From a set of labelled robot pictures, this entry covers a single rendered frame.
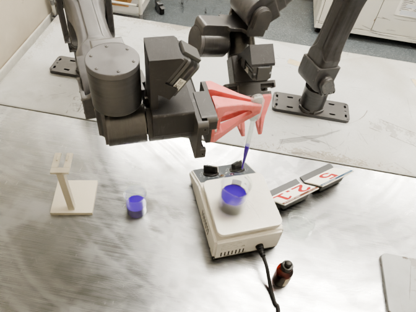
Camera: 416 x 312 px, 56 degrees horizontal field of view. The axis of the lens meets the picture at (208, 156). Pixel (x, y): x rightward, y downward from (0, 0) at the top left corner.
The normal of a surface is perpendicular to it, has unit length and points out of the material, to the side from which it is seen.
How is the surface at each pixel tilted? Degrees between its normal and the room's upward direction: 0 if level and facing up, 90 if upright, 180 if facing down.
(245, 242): 90
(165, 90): 91
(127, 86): 91
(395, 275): 0
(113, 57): 1
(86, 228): 0
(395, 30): 90
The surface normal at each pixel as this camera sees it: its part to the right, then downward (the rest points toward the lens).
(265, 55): 0.22, 0.00
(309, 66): -0.90, 0.18
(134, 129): 0.26, 0.47
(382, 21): -0.16, 0.73
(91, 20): 0.10, -0.62
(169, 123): 0.24, 0.76
